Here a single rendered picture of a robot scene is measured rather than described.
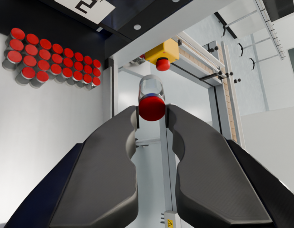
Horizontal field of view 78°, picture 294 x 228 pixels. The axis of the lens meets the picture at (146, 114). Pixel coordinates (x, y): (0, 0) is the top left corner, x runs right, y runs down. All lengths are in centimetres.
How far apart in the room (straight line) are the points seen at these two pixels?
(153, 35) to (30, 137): 34
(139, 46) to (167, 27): 9
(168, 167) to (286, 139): 87
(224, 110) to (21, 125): 96
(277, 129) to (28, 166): 155
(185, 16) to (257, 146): 138
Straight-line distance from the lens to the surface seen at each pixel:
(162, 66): 52
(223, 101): 112
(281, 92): 845
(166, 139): 132
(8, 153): 40
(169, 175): 132
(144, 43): 48
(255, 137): 168
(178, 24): 44
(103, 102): 49
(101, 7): 40
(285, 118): 166
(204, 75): 97
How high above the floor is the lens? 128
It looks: 41 degrees down
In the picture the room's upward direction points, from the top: 75 degrees clockwise
